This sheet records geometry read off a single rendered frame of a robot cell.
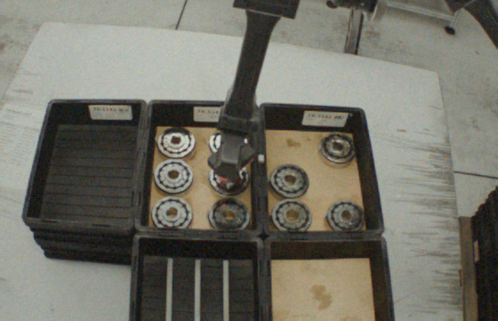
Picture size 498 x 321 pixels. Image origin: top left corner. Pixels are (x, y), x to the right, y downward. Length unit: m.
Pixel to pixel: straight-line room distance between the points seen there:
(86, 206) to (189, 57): 0.74
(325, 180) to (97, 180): 0.61
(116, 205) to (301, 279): 0.51
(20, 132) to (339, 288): 1.12
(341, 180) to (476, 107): 1.78
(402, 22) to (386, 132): 1.74
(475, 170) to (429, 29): 1.10
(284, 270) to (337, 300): 0.16
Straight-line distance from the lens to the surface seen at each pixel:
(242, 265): 1.31
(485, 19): 1.00
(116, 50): 1.96
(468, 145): 2.91
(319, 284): 1.32
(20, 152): 1.73
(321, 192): 1.44
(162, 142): 1.46
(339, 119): 1.52
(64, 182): 1.46
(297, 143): 1.52
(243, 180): 1.40
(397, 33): 3.35
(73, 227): 1.28
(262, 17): 0.91
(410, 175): 1.72
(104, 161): 1.48
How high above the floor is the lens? 2.03
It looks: 54 degrees down
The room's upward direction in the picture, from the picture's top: 8 degrees clockwise
